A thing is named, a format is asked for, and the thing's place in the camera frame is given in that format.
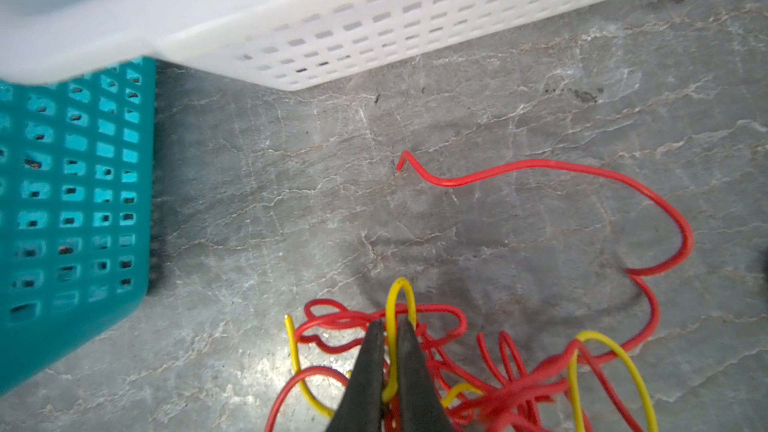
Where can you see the white plastic basket right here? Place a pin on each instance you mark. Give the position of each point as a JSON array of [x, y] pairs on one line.
[[282, 44]]

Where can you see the teal plastic basket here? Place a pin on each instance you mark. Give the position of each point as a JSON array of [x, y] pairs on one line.
[[76, 186]]

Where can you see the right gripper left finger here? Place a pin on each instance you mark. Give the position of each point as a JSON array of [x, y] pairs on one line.
[[360, 408]]

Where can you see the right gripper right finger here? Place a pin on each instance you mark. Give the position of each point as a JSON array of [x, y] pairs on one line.
[[420, 409]]

